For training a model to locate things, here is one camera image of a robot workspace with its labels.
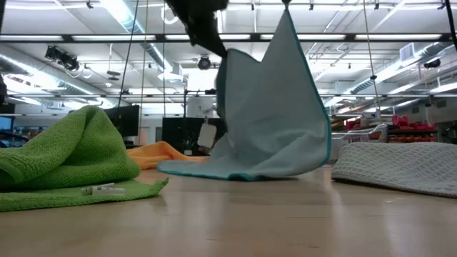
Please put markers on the black ceiling track light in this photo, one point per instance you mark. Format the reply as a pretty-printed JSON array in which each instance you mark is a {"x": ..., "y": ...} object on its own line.
[{"x": 62, "y": 57}]

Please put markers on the black room partition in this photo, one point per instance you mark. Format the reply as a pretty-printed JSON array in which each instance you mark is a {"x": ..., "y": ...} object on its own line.
[{"x": 178, "y": 133}]

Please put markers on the small potted plant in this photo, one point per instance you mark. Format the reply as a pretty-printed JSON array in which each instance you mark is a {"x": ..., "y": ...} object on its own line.
[{"x": 188, "y": 144}]

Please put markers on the light blue microfiber towel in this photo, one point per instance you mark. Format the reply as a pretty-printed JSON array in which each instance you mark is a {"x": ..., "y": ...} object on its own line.
[{"x": 271, "y": 125}]

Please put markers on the white green-towel label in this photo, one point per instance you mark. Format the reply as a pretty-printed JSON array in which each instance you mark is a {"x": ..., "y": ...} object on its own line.
[{"x": 103, "y": 190}]

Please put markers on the grey waffle microfiber towel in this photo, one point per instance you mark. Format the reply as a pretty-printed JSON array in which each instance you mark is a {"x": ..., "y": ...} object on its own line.
[{"x": 392, "y": 164}]

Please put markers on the green microfiber towel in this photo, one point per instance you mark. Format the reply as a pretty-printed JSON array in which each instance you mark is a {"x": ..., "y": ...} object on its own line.
[{"x": 71, "y": 153}]

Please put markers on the round black ceiling spotlight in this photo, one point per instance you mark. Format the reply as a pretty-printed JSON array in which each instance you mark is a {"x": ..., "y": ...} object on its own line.
[{"x": 204, "y": 63}]

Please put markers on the black computer monitor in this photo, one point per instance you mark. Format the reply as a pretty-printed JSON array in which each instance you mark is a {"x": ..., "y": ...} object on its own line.
[{"x": 123, "y": 119}]

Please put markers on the black overhead crossbar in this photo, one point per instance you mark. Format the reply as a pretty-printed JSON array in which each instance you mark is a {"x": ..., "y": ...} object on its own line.
[{"x": 160, "y": 37}]

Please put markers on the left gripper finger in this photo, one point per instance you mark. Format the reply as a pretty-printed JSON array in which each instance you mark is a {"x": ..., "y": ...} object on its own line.
[{"x": 209, "y": 37}]

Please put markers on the orange microfiber towel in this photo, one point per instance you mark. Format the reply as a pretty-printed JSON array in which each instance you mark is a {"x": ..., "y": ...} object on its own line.
[{"x": 153, "y": 153}]

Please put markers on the silver ventilation duct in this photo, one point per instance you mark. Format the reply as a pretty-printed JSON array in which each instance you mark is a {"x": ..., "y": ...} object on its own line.
[{"x": 410, "y": 57}]

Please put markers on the red storage bins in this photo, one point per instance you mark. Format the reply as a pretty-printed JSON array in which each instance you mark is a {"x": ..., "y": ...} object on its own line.
[{"x": 403, "y": 123}]

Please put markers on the white towel care label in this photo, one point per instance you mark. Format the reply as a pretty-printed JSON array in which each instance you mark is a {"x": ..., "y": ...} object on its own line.
[{"x": 207, "y": 135}]

